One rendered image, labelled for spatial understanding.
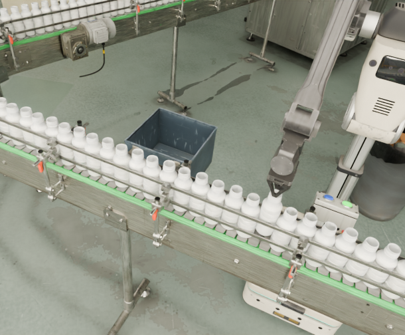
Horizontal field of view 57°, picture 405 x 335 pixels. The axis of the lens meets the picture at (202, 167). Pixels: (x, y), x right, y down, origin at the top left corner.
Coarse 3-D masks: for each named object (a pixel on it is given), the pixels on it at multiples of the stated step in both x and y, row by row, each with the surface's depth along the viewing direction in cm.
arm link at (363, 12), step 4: (364, 0) 114; (360, 4) 110; (364, 4) 113; (368, 4) 113; (360, 8) 112; (364, 8) 113; (368, 8) 113; (356, 12) 113; (360, 12) 114; (364, 12) 113; (360, 16) 116; (364, 16) 115; (360, 20) 116; (360, 24) 117; (360, 28) 119
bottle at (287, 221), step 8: (288, 208) 110; (280, 216) 112; (288, 216) 108; (296, 216) 108; (280, 224) 110; (288, 224) 109; (296, 224) 111; (280, 232) 111; (272, 240) 116; (280, 240) 113; (288, 240) 113; (272, 248) 117; (280, 248) 115
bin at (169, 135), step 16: (160, 112) 183; (144, 128) 173; (160, 128) 189; (176, 128) 185; (192, 128) 181; (208, 128) 177; (128, 144) 161; (144, 144) 179; (160, 144) 195; (176, 144) 191; (192, 144) 187; (208, 144) 171; (160, 160) 158; (176, 160) 154; (192, 160) 154; (208, 160) 182; (192, 176) 164
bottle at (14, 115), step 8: (8, 104) 134; (16, 104) 134; (8, 112) 134; (16, 112) 135; (8, 120) 135; (16, 120) 135; (16, 128) 137; (16, 136) 139; (16, 144) 142; (24, 144) 143
